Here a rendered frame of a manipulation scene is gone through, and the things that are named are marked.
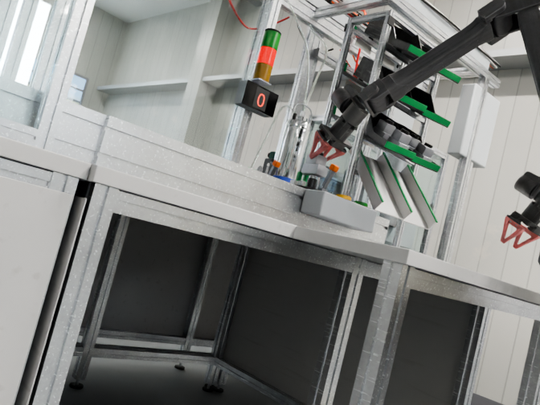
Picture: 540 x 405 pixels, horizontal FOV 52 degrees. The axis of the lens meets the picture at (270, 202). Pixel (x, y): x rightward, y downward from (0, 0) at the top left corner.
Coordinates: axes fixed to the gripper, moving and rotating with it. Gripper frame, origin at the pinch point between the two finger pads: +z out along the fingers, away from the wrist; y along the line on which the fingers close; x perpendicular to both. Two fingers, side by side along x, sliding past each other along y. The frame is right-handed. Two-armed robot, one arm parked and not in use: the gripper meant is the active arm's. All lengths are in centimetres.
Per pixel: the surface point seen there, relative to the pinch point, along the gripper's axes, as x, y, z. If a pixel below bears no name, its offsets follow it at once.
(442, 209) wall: -139, -303, 60
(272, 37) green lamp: -26.2, 20.2, -17.7
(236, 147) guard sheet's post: -8.6, 19.7, 10.9
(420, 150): -3.8, -39.7, -15.8
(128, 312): -67, -37, 157
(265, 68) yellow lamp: -20.2, 19.7, -10.4
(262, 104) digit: -13.5, 17.9, -2.5
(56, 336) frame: 52, 73, 26
